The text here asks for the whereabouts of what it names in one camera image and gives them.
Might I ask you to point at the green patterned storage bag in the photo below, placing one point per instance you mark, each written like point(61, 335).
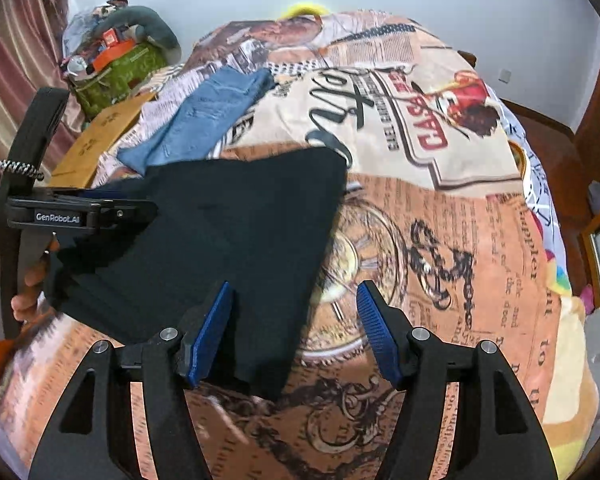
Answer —
point(95, 91)

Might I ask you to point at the printed newspaper pattern blanket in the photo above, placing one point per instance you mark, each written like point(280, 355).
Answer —
point(439, 218)

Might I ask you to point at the blue denim jeans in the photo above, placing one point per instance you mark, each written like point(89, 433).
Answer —
point(201, 121)

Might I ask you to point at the wooden door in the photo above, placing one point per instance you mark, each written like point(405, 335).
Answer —
point(571, 160)

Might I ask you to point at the yellow round object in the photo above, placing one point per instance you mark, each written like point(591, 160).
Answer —
point(302, 9)

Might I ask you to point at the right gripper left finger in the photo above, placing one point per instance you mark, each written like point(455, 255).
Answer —
point(90, 434)

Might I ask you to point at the wooden lap desk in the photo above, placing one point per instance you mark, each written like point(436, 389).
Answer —
point(78, 168)

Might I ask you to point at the grey plush toy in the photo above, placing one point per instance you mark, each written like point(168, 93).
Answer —
point(147, 26)

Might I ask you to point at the black pants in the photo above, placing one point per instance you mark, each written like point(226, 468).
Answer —
point(261, 226)

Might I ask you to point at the person left hand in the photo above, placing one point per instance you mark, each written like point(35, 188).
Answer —
point(25, 304)

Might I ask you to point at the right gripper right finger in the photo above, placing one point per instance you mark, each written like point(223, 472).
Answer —
point(497, 434)

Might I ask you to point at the striped pink curtain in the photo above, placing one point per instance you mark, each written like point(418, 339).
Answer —
point(30, 52)

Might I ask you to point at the orange box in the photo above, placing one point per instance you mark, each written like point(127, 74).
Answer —
point(112, 53)

